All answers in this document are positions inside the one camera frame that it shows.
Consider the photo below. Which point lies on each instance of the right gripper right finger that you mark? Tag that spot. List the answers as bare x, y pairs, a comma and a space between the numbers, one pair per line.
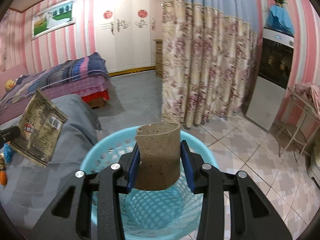
252, 214

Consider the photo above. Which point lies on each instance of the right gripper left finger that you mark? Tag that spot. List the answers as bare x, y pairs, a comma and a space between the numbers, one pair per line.
68, 216

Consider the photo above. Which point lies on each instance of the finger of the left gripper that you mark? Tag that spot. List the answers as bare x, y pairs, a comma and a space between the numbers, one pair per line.
9, 134

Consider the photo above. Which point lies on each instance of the blue plastic bag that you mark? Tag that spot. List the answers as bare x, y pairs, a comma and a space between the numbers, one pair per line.
8, 153

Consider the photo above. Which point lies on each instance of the silver snack wrapper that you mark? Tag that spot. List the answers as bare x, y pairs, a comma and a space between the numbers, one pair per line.
40, 126

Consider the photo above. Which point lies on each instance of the brown cardboard piece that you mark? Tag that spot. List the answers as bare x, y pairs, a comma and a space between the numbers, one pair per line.
159, 146

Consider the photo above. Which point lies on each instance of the yellow duck plush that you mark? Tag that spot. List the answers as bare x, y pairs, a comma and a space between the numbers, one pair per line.
10, 84

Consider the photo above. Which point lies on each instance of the light blue plastic basket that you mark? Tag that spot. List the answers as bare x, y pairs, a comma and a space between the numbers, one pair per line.
169, 214

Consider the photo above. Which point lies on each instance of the bed with striped quilt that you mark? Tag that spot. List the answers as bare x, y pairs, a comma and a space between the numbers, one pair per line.
86, 76

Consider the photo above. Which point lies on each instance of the metal rack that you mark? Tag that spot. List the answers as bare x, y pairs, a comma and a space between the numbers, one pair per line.
302, 124

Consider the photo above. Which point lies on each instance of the framed wedding photo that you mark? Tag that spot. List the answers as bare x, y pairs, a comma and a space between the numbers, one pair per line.
53, 18

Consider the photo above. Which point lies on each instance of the pink cloth on rack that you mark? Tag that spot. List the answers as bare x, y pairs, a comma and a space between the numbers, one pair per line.
310, 92

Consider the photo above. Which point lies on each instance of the white wardrobe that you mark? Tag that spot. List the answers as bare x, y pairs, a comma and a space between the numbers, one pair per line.
125, 32

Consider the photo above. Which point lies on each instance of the wooden desk with drawers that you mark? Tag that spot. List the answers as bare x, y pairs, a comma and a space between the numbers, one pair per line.
159, 54

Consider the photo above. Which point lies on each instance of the floral curtain right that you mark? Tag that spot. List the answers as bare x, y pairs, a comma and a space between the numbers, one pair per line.
209, 50

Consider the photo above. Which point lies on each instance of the blue cloth covered object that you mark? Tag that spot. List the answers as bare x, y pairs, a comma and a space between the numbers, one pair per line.
279, 19

